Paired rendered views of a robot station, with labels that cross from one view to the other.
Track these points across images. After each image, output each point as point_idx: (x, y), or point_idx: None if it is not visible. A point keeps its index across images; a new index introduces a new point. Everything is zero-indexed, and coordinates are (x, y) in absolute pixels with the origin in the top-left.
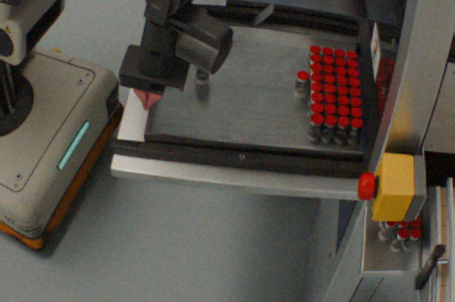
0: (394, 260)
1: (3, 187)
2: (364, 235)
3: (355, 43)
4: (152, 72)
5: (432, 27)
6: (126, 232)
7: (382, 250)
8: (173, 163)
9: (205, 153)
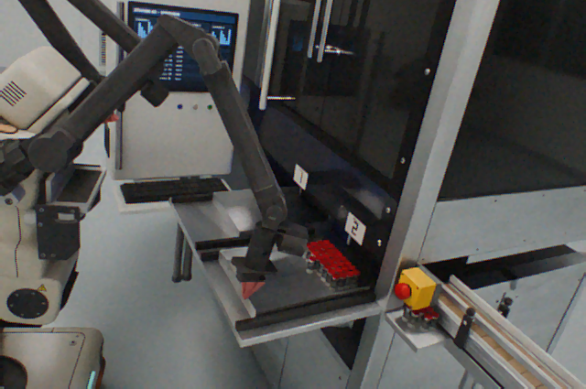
0: (429, 337)
1: None
2: (400, 329)
3: (321, 236)
4: (261, 266)
5: (431, 183)
6: None
7: (417, 333)
8: (276, 324)
9: (292, 311)
